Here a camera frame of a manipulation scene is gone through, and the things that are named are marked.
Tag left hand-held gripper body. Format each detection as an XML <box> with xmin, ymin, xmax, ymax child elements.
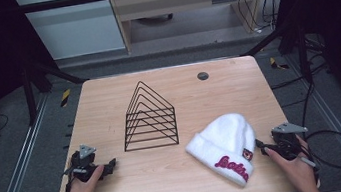
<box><xmin>60</xmin><ymin>141</ymin><xmax>108</xmax><ymax>186</ymax></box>

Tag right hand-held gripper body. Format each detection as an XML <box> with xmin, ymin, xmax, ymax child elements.
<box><xmin>264</xmin><ymin>118</ymin><xmax>318</xmax><ymax>175</ymax></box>

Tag white knitted beanie hat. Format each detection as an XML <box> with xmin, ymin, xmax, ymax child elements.
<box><xmin>180</xmin><ymin>109</ymin><xmax>264</xmax><ymax>192</ymax></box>

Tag person's right hand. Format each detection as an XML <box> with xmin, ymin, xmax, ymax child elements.
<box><xmin>263</xmin><ymin>132</ymin><xmax>322</xmax><ymax>192</ymax></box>

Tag yellow black tape strip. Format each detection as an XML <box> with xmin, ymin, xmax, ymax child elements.
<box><xmin>58</xmin><ymin>88</ymin><xmax>74</xmax><ymax>108</ymax></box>
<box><xmin>268</xmin><ymin>54</ymin><xmax>291</xmax><ymax>73</ymax></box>

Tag black metal stand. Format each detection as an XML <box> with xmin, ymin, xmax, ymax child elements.
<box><xmin>17</xmin><ymin>51</ymin><xmax>94</xmax><ymax>128</ymax></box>
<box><xmin>238</xmin><ymin>20</ymin><xmax>317</xmax><ymax>93</ymax></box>

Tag grey round table grommet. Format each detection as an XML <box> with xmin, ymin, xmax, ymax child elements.
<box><xmin>196</xmin><ymin>70</ymin><xmax>211</xmax><ymax>82</ymax></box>

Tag white cabinet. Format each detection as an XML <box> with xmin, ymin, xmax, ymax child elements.
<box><xmin>14</xmin><ymin>0</ymin><xmax>128</xmax><ymax>66</ymax></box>

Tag black wire file rack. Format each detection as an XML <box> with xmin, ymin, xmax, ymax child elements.
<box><xmin>114</xmin><ymin>76</ymin><xmax>180</xmax><ymax>153</ymax></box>

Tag black floor cables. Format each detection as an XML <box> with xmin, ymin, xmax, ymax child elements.
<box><xmin>263</xmin><ymin>32</ymin><xmax>340</xmax><ymax>133</ymax></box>

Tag thin black floor cable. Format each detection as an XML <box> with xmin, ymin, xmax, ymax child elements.
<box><xmin>0</xmin><ymin>112</ymin><xmax>12</xmax><ymax>135</ymax></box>

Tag hanging desk cables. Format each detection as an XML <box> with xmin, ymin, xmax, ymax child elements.
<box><xmin>236</xmin><ymin>0</ymin><xmax>283</xmax><ymax>38</ymax></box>

